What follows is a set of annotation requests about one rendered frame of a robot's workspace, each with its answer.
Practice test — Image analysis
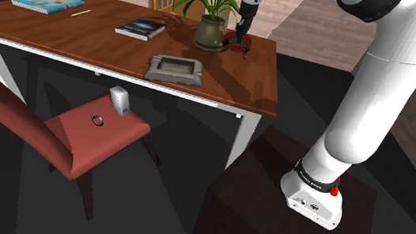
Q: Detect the small dark ring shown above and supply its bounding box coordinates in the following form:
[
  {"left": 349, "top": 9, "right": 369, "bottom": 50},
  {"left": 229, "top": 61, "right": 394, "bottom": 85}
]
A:
[{"left": 90, "top": 114, "right": 106, "bottom": 128}]

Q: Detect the teal book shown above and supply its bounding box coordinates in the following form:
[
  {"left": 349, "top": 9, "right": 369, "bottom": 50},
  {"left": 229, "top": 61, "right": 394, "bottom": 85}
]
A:
[{"left": 9, "top": 0, "right": 87, "bottom": 19}]

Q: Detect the wooden desk with white legs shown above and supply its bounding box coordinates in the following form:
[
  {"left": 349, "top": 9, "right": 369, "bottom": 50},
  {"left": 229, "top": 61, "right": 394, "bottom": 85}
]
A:
[{"left": 0, "top": 0, "right": 289, "bottom": 176}]

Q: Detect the dark blue book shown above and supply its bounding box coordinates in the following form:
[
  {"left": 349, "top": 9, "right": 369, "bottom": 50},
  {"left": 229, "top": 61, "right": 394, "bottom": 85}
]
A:
[{"left": 114, "top": 14, "right": 168, "bottom": 44}]

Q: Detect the green plant in olive pot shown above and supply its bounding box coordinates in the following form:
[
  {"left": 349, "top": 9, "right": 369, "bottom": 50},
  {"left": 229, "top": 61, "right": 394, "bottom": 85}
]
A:
[{"left": 166, "top": 0, "right": 244, "bottom": 56}]

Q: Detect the red upholstered chair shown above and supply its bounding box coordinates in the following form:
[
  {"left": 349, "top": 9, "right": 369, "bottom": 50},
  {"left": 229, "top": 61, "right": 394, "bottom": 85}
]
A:
[{"left": 0, "top": 62, "right": 170, "bottom": 228}]

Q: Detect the dark robot stand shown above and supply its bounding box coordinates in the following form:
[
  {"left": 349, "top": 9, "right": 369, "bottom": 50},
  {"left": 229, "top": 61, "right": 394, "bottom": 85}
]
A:
[{"left": 191, "top": 117, "right": 383, "bottom": 234}]

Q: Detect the yellow pencil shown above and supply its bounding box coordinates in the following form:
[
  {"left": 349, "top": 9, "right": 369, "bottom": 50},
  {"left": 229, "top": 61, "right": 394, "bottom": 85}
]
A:
[{"left": 70, "top": 7, "right": 93, "bottom": 20}]

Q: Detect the grey square ashtray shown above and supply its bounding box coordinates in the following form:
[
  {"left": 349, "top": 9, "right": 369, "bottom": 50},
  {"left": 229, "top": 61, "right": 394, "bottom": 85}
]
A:
[{"left": 143, "top": 52, "right": 206, "bottom": 89}]

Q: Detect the small white box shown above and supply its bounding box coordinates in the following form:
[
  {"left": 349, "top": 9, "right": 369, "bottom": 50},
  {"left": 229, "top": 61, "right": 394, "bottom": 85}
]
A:
[{"left": 107, "top": 85, "right": 134, "bottom": 119}]

